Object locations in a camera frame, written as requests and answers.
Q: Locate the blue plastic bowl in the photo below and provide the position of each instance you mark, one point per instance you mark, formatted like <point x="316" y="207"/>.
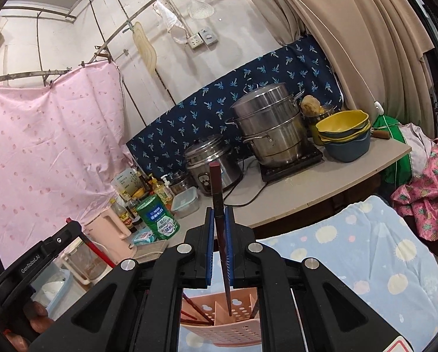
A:
<point x="347" y="150"/>

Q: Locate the silver rice cooker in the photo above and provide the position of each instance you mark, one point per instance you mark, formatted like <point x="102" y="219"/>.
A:
<point x="204" y="165"/>

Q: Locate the clear food container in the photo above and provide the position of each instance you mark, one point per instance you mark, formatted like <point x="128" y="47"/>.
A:
<point x="185" y="203"/>

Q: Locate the clear sauce bottle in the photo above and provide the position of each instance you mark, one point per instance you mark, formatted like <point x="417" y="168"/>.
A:
<point x="120" y="214"/>

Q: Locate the person's left hand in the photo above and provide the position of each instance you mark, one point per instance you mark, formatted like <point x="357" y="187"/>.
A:
<point x="39" y="319"/>

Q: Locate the yellow plastic bowl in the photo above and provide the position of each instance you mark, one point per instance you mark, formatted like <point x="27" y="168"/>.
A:
<point x="342" y="121"/>

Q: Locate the clear blender jug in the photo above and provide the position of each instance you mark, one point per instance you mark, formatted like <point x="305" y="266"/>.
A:
<point x="79" y="260"/>

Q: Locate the stainless steel steamer pot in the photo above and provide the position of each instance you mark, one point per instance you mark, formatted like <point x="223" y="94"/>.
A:
<point x="270" y="128"/>

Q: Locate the green tin can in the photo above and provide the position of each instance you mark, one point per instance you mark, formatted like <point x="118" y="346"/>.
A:
<point x="156" y="218"/>

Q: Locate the green cloth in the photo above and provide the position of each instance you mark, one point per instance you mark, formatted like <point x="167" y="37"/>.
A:
<point x="391" y="154"/>

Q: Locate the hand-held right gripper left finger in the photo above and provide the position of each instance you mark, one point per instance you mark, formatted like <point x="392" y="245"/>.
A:
<point x="209" y="249"/>

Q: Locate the white slotted skimmer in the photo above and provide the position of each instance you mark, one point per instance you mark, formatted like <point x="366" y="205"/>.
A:
<point x="200" y="9"/>

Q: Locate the beige hanging cutting board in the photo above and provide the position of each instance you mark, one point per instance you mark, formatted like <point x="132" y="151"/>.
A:
<point x="145" y="51"/>

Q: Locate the pink perforated utensil basket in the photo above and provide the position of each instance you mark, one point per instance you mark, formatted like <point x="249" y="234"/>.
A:
<point x="237" y="332"/>

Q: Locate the black induction cooker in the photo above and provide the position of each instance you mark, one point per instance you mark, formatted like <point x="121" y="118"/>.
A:
<point x="296" y="163"/>

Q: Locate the white plastic bag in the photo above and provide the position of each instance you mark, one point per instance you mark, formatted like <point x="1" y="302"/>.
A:
<point x="171" y="22"/>

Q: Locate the white wall socket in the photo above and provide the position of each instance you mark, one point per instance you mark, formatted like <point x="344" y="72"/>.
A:
<point x="196" y="41"/>

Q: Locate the navy leaf-print cloth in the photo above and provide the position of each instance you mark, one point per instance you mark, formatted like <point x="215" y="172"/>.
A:
<point x="211" y="117"/>

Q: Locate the pink electric kettle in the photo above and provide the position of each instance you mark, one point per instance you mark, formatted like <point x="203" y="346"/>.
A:
<point x="107" y="233"/>

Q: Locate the white wall switch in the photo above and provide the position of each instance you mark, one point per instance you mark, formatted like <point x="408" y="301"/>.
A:
<point x="208" y="36"/>

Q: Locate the pink pineapple-print cloth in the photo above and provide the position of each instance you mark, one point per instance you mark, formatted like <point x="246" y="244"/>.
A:
<point x="428" y="198"/>

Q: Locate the small pot with glass lid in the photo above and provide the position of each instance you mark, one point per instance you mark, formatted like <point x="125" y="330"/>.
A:
<point x="178" y="183"/>

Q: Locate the brown loofah sponge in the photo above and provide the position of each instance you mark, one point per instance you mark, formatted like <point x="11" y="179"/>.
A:
<point x="312" y="105"/>

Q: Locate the dark maroon chopstick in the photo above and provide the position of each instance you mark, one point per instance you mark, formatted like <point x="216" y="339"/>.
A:
<point x="218" y="198"/>

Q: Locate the blue tissue pack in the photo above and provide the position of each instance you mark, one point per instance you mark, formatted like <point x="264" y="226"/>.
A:
<point x="143" y="237"/>

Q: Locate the yellow pump bottle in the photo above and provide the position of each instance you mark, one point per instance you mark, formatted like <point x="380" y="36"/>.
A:
<point x="164" y="190"/>

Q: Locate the beige curtain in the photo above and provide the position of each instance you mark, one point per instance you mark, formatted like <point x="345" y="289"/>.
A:
<point x="369" y="44"/>

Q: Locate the white green carton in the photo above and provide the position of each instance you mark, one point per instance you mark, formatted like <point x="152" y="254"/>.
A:
<point x="125" y="185"/>

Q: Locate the pink dotted curtain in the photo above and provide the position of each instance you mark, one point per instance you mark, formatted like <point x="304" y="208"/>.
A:
<point x="50" y="135"/>

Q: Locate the blue printed tablecloth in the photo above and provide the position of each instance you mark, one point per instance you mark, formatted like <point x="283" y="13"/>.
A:
<point x="351" y="264"/>

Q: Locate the pale lavender cloth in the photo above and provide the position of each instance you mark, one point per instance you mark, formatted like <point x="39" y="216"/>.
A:
<point x="415" y="146"/>

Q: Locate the wooden shelf board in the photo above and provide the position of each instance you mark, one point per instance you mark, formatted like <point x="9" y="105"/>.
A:
<point x="314" y="190"/>

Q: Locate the white plastic bin blue rim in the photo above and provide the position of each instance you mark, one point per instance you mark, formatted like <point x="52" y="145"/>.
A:
<point x="54" y="286"/>

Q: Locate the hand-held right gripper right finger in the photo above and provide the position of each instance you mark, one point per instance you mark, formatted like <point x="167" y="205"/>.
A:
<point x="230" y="253"/>

